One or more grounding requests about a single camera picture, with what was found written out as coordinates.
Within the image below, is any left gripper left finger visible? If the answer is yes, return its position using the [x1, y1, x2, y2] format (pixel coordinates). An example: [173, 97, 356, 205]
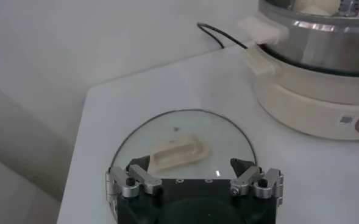
[105, 155, 163, 202]

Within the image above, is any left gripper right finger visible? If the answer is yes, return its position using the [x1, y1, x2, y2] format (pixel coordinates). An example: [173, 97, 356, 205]
[229, 157, 285, 208]

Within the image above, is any round glass pot lid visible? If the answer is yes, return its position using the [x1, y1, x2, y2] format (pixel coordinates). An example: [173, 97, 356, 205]
[108, 108, 258, 181]

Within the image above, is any perforated steel steamer basket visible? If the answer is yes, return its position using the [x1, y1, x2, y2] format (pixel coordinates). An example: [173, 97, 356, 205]
[238, 0, 359, 77]

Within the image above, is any cream electric cooker base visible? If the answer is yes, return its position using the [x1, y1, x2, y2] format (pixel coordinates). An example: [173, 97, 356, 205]
[241, 45, 359, 142]

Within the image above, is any black cooker power cord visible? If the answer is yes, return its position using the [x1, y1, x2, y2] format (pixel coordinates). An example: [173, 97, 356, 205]
[196, 23, 249, 51]

